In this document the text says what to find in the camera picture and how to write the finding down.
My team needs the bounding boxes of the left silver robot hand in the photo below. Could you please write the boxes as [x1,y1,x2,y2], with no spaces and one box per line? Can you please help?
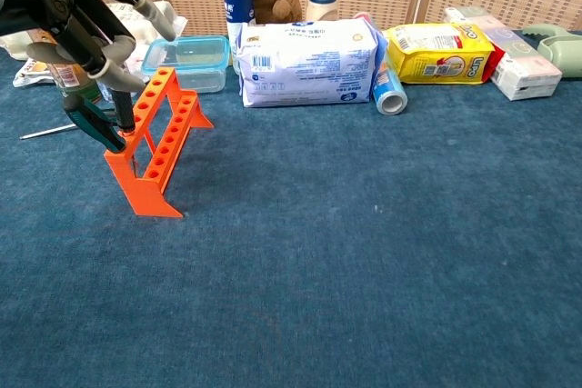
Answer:
[0,0,178,94]

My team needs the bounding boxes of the silver black precision screwdriver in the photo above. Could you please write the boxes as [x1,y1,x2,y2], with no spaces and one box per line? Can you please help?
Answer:
[110,87,136,134]

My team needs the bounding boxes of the small green thin-shaft screwdriver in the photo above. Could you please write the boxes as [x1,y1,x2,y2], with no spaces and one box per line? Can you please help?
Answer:
[62,95,126,154]

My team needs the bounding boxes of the orange screwdriver rack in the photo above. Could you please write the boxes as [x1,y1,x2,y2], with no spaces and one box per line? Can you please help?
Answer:
[104,66,215,219]

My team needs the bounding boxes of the white paper roll pack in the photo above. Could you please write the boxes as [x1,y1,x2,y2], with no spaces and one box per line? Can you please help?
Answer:
[0,0,188,61]

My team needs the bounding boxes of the green tea bottle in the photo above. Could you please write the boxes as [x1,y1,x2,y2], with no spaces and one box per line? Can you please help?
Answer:
[25,28,104,107]

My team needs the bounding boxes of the clear water bottle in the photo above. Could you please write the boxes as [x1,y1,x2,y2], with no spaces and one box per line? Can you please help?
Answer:
[93,74,137,104]

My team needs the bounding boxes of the large green black screwdriver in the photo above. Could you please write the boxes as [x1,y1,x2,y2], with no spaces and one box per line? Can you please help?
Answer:
[19,105,135,141]

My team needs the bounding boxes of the clear blue-rimmed food container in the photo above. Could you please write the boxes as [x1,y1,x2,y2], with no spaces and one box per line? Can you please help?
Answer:
[140,35,231,95]

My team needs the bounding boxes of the blue spray can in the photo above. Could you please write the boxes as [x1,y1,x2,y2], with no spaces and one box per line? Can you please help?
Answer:
[218,0,256,75]

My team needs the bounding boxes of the white wet wipes pack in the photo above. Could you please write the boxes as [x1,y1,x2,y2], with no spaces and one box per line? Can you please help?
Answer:
[236,15,387,109]

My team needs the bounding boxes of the blue plastic wrap roll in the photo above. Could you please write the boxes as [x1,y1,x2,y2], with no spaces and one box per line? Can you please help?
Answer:
[354,10,409,116]

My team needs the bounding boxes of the blue carpet table cover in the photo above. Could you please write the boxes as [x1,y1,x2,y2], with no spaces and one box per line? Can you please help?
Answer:
[0,28,582,388]

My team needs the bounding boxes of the yellow Lipo snack bag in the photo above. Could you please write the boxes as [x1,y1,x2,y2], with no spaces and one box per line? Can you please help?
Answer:
[384,23,497,85]

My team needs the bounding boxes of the red yellow snack box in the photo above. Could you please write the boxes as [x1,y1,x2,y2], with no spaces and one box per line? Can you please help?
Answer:
[481,49,507,83]

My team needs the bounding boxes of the pastel tissue box pack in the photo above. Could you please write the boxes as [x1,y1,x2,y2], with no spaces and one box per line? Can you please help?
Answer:
[443,5,564,102]

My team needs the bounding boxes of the green lint roller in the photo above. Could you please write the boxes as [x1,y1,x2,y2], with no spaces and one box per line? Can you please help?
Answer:
[520,24,582,79]

